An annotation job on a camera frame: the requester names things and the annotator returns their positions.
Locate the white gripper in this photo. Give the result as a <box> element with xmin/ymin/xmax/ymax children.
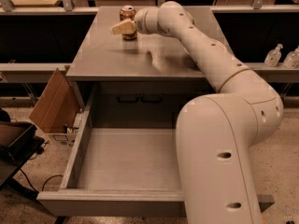
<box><xmin>110</xmin><ymin>7</ymin><xmax>158</xmax><ymax>35</ymax></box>

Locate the orange soda can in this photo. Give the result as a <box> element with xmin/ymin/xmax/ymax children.
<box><xmin>120</xmin><ymin>5</ymin><xmax>137</xmax><ymax>40</ymax></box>

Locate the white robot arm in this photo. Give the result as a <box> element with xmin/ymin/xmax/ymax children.
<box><xmin>111</xmin><ymin>2</ymin><xmax>283</xmax><ymax>224</ymax></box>

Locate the grey drawer cabinet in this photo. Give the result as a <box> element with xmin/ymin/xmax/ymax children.
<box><xmin>65</xmin><ymin>6</ymin><xmax>246</xmax><ymax>130</ymax></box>

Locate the open grey top drawer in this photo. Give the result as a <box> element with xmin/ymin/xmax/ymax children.
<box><xmin>36</xmin><ymin>83</ymin><xmax>276</xmax><ymax>218</ymax></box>

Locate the open cardboard box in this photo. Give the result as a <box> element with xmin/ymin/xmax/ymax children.
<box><xmin>29</xmin><ymin>69</ymin><xmax>81</xmax><ymax>146</ymax></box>

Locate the clear sanitizer bottle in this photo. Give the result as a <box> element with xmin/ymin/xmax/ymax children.
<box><xmin>283</xmin><ymin>46</ymin><xmax>299</xmax><ymax>69</ymax></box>
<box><xmin>264</xmin><ymin>44</ymin><xmax>283</xmax><ymax>67</ymax></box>

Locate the black tray on stand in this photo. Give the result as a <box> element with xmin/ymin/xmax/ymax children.
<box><xmin>0</xmin><ymin>109</ymin><xmax>44</xmax><ymax>189</ymax></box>

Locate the right black drawer handle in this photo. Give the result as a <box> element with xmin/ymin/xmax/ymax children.
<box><xmin>141</xmin><ymin>94</ymin><xmax>163</xmax><ymax>104</ymax></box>

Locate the black floor cable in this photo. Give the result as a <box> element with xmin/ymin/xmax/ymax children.
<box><xmin>20</xmin><ymin>168</ymin><xmax>64</xmax><ymax>193</ymax></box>

